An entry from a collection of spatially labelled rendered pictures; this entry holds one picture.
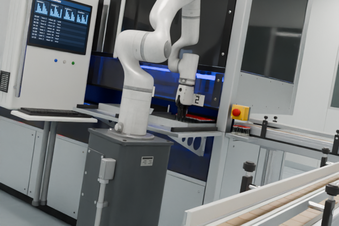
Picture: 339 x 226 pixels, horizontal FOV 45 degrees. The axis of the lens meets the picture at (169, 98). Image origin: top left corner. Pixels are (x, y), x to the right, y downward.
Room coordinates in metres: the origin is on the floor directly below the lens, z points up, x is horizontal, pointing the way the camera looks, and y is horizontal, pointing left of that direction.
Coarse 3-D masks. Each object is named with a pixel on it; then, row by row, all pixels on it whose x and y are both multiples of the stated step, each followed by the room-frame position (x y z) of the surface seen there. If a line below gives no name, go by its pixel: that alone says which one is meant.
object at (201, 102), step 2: (194, 94) 2.22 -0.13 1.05; (196, 94) 2.22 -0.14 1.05; (198, 94) 2.21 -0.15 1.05; (194, 96) 2.22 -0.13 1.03; (200, 96) 2.20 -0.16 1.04; (202, 96) 2.19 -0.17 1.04; (204, 96) 2.19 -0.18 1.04; (194, 98) 2.22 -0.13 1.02; (196, 98) 2.21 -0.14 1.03; (200, 98) 2.20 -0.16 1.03; (202, 98) 2.19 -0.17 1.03; (194, 100) 2.22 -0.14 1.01; (196, 100) 2.21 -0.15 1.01; (200, 100) 2.20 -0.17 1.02; (202, 100) 2.19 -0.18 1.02; (194, 102) 2.22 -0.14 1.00; (198, 102) 2.20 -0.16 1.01; (200, 102) 2.20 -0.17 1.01; (202, 102) 2.19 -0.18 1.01; (194, 104) 2.22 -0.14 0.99; (196, 104) 2.21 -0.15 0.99; (198, 104) 2.20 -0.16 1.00; (200, 104) 2.20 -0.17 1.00; (202, 104) 2.19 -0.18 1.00
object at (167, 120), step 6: (150, 114) 2.10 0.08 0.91; (156, 114) 2.14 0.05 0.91; (150, 120) 2.05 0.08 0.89; (156, 120) 2.03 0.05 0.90; (162, 120) 2.01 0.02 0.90; (168, 120) 1.99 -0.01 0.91; (174, 120) 1.98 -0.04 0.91; (168, 126) 1.99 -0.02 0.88; (174, 126) 1.97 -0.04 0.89; (180, 126) 1.95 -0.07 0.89; (186, 126) 1.93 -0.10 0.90; (192, 126) 1.96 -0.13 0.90; (198, 126) 2.00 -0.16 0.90; (204, 126) 2.05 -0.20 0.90; (210, 126) 2.10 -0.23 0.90
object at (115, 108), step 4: (100, 104) 2.26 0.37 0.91; (104, 104) 2.25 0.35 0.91; (108, 104) 2.33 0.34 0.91; (112, 104) 2.36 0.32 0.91; (116, 104) 2.38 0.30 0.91; (120, 104) 2.41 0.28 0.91; (100, 108) 2.26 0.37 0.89; (104, 108) 2.24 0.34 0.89; (108, 108) 2.23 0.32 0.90; (112, 108) 2.21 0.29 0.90; (116, 108) 2.19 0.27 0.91; (116, 112) 2.19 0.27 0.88; (152, 112) 2.25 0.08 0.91; (156, 112) 2.28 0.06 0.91; (160, 112) 2.31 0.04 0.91; (164, 112) 2.34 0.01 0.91; (168, 112) 2.38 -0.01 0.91
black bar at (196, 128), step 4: (172, 128) 1.81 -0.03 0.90; (176, 128) 1.81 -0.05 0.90; (180, 128) 1.84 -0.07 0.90; (184, 128) 1.87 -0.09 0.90; (188, 128) 1.89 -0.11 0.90; (192, 128) 1.92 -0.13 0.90; (196, 128) 1.95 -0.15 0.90; (200, 128) 1.98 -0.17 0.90; (204, 128) 2.01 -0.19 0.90; (208, 128) 2.05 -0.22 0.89; (212, 128) 2.08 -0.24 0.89; (216, 128) 2.11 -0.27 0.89
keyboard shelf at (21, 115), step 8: (16, 112) 2.19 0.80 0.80; (32, 120) 2.11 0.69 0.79; (40, 120) 2.15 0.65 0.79; (48, 120) 2.18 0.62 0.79; (56, 120) 2.22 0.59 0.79; (64, 120) 2.25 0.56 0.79; (72, 120) 2.29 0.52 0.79; (80, 120) 2.33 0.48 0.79; (88, 120) 2.37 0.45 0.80; (96, 120) 2.41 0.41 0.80
